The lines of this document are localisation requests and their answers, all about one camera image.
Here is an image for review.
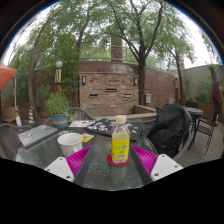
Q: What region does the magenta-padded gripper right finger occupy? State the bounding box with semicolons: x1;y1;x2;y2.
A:
129;144;185;186

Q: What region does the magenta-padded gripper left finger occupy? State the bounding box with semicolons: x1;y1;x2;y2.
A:
43;144;96;187

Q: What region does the clear bottle with yellow label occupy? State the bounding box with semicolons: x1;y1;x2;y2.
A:
110;114;131;164

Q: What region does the white ceramic mug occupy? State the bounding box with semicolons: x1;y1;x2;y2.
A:
57;132;84;158

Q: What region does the black jacket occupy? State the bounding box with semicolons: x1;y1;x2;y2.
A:
146;103;193;159

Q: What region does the grey laptop with stickers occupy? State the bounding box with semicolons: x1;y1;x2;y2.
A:
17;124;59;148

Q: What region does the white paper sheet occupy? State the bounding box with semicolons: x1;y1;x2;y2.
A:
68;119;96;129

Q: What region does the flat round red coaster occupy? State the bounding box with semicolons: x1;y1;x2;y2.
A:
106;153;131;167

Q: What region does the black metal chair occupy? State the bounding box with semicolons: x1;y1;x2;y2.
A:
191;109;219;156

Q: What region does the black laptop with stickers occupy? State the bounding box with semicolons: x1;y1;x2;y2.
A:
83;118;144;141

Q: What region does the green plant in blue pot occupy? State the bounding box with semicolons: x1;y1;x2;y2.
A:
45;92;71;130

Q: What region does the dark round side table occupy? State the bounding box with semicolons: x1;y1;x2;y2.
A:
186;106;204;134

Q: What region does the tree with dark forked trunk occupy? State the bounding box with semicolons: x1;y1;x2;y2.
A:
103;0;198;107

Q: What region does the closed maroon patio umbrella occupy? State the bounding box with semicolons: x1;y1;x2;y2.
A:
209;64;222;114

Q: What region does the tree with leaning grey trunk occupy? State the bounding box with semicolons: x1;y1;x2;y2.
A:
9;6;94;126

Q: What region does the orange canopy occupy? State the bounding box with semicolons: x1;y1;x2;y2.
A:
0;61;18;93

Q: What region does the metal railing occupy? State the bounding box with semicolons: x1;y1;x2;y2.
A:
78;43;168;65

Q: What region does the blue and yellow striped post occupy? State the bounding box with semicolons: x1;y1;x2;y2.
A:
27;106;36;125

